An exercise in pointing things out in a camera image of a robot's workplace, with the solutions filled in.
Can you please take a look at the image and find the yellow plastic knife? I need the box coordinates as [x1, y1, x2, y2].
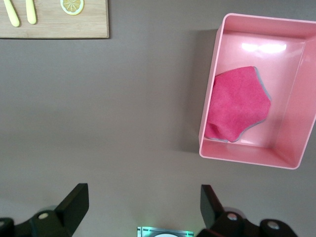
[3, 0, 20, 27]

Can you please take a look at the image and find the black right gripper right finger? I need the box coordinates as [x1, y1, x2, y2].
[199, 184, 297, 237]

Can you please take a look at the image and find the lemon slice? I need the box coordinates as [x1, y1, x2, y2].
[60, 0, 84, 16]

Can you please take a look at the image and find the wooden cutting board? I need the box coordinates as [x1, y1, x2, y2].
[0, 0, 110, 40]

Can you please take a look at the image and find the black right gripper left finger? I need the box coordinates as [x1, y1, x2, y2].
[14, 183, 89, 237]

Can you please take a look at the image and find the yellow plastic fork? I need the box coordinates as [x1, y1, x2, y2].
[24, 0, 38, 25]

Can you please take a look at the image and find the pink cloth with grey edge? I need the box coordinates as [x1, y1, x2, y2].
[204, 65, 272, 143]

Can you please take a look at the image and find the pink plastic bin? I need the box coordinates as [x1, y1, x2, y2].
[198, 12, 316, 171]

